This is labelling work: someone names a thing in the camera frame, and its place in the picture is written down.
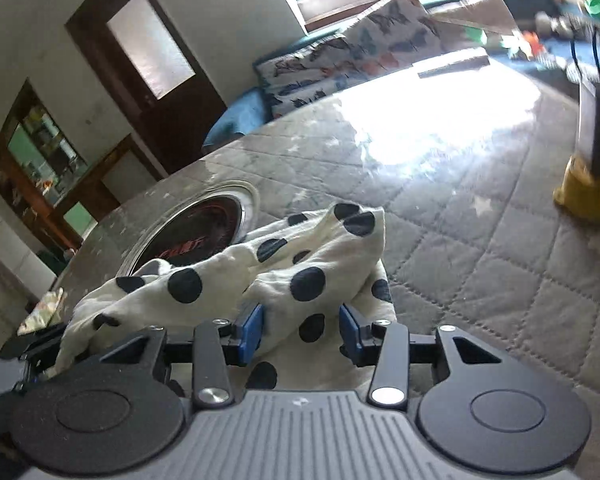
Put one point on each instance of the white refrigerator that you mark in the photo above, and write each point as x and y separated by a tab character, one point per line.
5	260

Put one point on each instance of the blue sofa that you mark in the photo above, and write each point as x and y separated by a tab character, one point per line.
230	120

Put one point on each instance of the butterfly print cushion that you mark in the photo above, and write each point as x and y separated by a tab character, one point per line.
330	70

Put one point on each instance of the wooden cabinet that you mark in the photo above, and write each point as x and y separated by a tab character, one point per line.
30	195

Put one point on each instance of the shiny foil packet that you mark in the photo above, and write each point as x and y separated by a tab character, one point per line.
42	310

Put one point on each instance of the brown door with frosted glass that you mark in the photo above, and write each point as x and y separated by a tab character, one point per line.
105	55

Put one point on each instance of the white black polka dot garment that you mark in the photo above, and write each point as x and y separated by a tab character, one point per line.
320	260

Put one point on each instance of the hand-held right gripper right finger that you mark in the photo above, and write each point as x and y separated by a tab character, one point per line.
347	332

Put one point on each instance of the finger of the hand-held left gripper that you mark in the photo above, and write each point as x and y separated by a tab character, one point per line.
35	345

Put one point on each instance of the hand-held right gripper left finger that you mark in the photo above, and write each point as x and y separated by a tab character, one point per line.
252	330

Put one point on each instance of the brown cardboard box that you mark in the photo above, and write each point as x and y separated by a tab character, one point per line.
480	15

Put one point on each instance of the round built-in cooker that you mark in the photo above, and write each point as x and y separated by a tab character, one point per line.
195	230

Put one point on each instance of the yellow container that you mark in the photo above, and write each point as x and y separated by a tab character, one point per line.
590	190

